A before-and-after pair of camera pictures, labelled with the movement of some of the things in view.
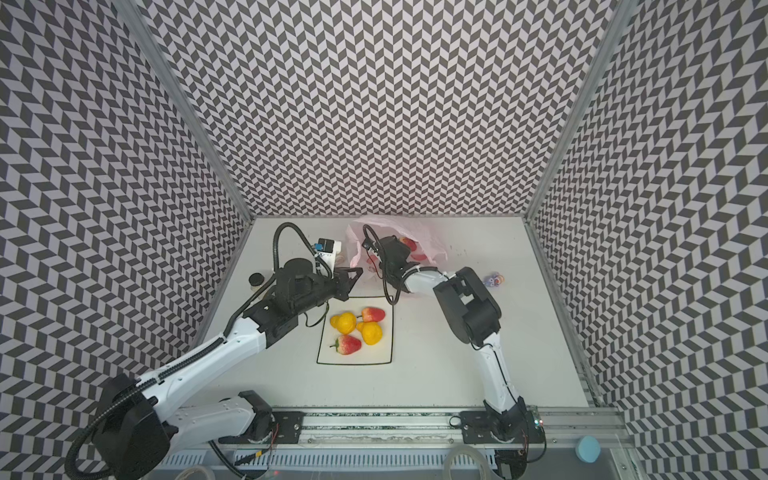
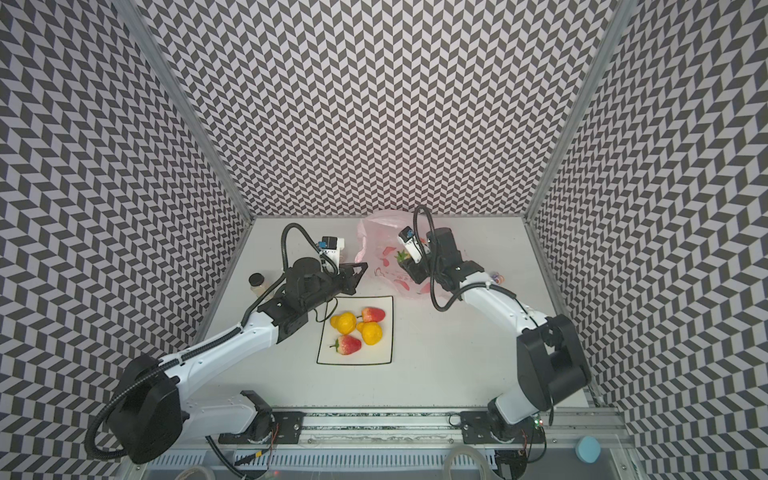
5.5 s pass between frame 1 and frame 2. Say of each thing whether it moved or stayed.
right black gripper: moved
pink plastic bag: moved
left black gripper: stayed
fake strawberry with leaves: stayed
